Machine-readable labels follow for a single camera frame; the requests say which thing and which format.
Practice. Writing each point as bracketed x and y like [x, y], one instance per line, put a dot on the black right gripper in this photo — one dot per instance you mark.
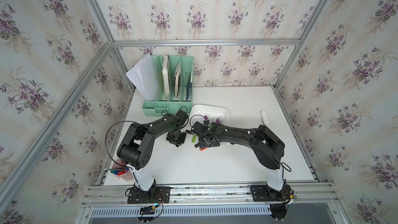
[199, 144]

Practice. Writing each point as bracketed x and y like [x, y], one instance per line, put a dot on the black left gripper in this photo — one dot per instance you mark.
[181, 142]

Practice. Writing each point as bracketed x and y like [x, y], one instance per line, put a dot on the green usb drive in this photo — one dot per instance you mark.
[194, 138]

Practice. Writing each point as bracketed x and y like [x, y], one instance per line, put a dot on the white storage box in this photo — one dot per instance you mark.
[199, 111]

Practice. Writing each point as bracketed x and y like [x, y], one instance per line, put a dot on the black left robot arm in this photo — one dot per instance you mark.
[137, 145]

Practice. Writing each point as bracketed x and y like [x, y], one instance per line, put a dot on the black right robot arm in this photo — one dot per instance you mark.
[266, 145]

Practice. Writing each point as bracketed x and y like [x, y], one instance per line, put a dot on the white eraser stick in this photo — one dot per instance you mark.
[264, 117]

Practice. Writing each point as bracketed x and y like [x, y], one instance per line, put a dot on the green desk file organizer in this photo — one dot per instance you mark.
[184, 101]

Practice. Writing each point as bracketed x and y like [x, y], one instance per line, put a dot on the pink pen cup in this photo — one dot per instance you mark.
[120, 171]

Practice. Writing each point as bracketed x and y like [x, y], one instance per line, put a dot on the beige notebook in organizer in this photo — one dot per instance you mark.
[177, 77]

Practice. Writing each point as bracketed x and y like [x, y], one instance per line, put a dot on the white book in organizer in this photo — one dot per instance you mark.
[165, 73]

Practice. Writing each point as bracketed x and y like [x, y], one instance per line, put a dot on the white paper stack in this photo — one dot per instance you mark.
[143, 76]

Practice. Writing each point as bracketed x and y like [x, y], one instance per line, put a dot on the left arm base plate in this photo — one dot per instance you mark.
[154, 195]

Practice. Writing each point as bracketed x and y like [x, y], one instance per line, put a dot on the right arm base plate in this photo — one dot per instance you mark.
[264, 193]

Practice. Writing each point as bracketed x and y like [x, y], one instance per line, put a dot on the aluminium frame rail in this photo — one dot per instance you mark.
[207, 42]

